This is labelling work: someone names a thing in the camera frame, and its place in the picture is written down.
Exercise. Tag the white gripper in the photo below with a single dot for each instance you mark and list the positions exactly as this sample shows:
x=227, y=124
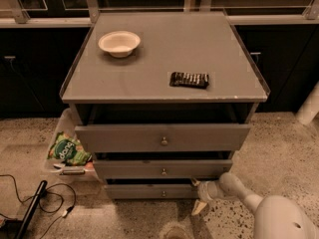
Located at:
x=204, y=192

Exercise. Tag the grey bottom drawer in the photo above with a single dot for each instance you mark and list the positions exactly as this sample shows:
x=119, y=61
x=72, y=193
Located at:
x=151, y=191

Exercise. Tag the grey drawer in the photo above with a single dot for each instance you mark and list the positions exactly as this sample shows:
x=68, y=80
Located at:
x=138, y=169
x=162, y=137
x=151, y=191

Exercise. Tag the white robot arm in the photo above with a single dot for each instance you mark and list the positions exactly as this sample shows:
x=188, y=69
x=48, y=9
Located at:
x=275, y=216

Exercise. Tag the grey top drawer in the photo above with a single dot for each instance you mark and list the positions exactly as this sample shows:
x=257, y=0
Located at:
x=162, y=137

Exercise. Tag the grey middle drawer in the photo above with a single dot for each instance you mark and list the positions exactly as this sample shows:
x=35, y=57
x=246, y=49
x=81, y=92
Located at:
x=138, y=169

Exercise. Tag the grey drawer cabinet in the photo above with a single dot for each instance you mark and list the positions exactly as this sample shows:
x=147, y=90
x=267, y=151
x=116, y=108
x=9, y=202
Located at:
x=135, y=90

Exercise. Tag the dark snack bar wrapper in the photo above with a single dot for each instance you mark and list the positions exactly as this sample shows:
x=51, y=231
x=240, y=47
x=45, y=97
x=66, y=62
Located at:
x=189, y=80

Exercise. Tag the clear plastic bin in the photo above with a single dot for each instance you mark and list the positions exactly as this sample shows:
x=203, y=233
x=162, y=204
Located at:
x=57, y=166

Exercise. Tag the green chip bag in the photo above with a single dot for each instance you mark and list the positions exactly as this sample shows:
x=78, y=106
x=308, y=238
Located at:
x=69, y=150

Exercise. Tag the white paper bowl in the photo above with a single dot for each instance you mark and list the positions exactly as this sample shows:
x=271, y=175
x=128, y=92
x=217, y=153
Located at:
x=119, y=44

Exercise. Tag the black bar on floor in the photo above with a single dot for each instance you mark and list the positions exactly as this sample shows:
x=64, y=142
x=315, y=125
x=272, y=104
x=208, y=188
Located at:
x=31, y=210

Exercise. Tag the metal window railing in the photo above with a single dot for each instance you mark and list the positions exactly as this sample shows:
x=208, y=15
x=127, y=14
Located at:
x=57, y=13

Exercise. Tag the white cylindrical post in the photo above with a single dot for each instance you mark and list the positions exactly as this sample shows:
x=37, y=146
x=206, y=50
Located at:
x=310, y=108

